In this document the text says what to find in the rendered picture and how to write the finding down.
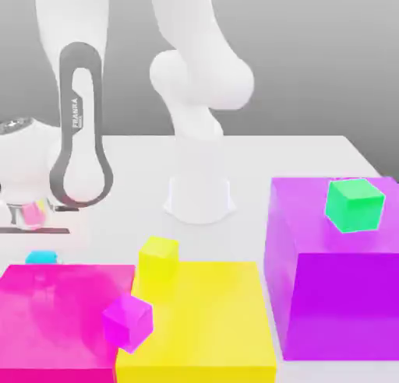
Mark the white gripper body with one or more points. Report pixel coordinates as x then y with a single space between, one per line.
31 237

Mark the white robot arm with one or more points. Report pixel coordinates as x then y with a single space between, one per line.
199 171

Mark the small cyan cube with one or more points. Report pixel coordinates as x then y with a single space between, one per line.
42 257

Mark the small yellow cube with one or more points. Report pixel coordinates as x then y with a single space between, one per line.
157 261

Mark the small magenta cube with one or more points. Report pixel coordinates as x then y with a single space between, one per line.
127 323

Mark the small green cube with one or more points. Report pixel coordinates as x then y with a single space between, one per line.
353 207

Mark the large pink box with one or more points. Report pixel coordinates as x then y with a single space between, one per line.
46 320

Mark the large yellow box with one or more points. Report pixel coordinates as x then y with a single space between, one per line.
202 320

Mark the large purple box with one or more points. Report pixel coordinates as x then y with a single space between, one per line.
336 302

